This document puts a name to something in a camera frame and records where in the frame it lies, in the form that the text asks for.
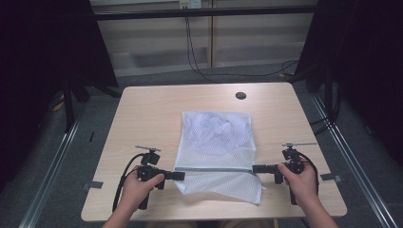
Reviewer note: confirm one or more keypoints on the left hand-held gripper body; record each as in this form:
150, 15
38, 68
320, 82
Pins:
149, 172

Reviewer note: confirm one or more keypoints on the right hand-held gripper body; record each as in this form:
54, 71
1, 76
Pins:
293, 166

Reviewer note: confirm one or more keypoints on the white mesh laundry bag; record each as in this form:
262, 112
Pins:
218, 142

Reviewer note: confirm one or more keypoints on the person's right hand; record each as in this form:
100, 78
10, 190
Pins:
302, 186

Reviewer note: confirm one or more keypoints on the person's left hand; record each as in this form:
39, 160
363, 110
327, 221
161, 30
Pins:
136, 193

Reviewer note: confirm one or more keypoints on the black stand legs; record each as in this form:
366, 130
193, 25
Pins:
69, 107

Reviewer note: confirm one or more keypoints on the black curtain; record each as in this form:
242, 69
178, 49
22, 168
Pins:
367, 47
38, 47

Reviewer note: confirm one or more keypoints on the black horizontal bar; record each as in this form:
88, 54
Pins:
190, 13

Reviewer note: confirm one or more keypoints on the aluminium floor rail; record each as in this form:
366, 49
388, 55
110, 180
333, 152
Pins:
351, 164
50, 177

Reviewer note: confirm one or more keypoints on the white wall socket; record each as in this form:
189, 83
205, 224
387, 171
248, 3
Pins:
190, 3

